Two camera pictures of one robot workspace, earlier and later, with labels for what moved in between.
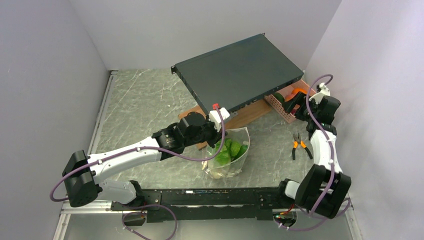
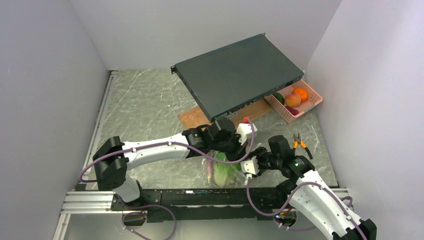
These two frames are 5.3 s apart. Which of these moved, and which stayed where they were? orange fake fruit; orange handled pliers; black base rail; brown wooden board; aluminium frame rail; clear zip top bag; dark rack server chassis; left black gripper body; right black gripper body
Moved: clear zip top bag; left black gripper body; right black gripper body
Stayed: black base rail; aluminium frame rail; orange fake fruit; brown wooden board; dark rack server chassis; orange handled pliers
